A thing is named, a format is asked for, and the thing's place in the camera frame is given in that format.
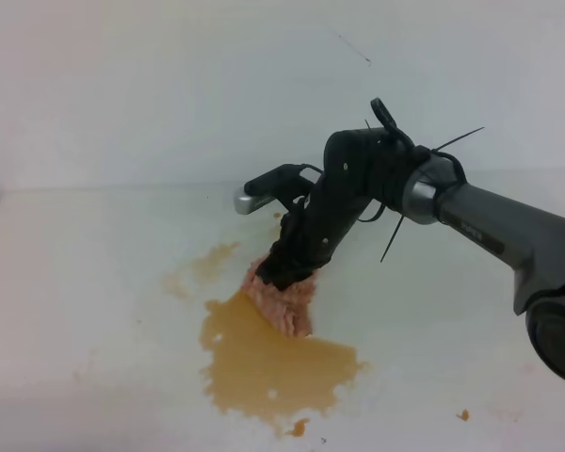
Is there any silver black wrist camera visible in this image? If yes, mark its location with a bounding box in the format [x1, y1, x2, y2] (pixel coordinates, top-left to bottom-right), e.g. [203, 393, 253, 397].
[234, 164, 323, 215]

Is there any pink striped rag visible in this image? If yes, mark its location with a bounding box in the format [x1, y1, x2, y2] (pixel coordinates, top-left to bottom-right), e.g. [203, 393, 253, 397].
[241, 257, 316, 337]

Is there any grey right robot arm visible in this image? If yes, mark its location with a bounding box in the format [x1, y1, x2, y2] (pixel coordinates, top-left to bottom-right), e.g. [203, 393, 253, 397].
[245, 126, 565, 379]

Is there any black cable bundle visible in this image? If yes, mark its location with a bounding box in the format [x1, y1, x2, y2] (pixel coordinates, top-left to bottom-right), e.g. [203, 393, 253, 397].
[357, 97, 485, 264]

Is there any brown coffee stain puddle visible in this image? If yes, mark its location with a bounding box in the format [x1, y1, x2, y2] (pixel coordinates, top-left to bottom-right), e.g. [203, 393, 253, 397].
[147, 214, 371, 436]

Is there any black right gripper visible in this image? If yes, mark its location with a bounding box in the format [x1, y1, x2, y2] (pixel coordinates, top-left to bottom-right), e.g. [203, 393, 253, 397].
[255, 128, 412, 291]

